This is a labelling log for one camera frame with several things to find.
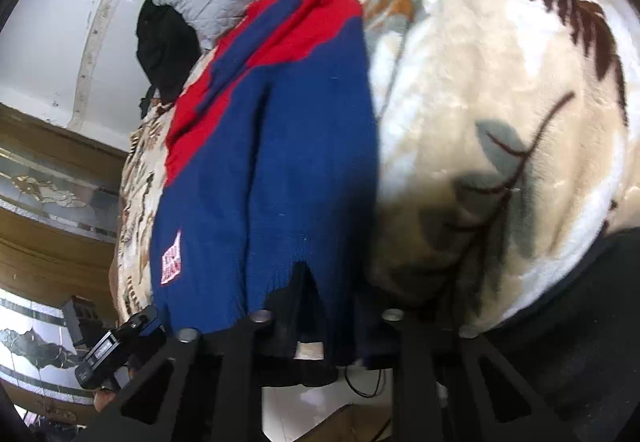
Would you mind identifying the red and blue sweater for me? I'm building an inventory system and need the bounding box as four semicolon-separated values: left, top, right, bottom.
150;0;396;368

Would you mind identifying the dark grey box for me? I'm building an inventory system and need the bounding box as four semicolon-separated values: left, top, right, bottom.
62;297;99;349

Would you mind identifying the black bag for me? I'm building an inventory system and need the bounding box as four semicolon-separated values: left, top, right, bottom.
136;0;203;120

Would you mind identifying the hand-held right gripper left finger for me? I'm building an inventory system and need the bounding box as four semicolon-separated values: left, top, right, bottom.
97;309;273;442

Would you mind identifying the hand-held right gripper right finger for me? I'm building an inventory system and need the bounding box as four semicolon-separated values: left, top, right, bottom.
382;308;576;442

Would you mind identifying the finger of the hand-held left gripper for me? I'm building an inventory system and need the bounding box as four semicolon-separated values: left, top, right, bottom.
74;304;168;394

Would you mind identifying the black cable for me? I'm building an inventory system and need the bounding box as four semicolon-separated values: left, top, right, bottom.
344;366;387;399

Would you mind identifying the dark cloth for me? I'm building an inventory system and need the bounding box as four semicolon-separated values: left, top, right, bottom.
492;227;640;442

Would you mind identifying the cream leaf print blanket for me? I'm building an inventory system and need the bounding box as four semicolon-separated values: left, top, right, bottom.
107;0;631;333

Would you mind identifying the wooden wardrobe with mirror panels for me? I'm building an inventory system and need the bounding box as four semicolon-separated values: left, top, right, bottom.
0;102;136;423

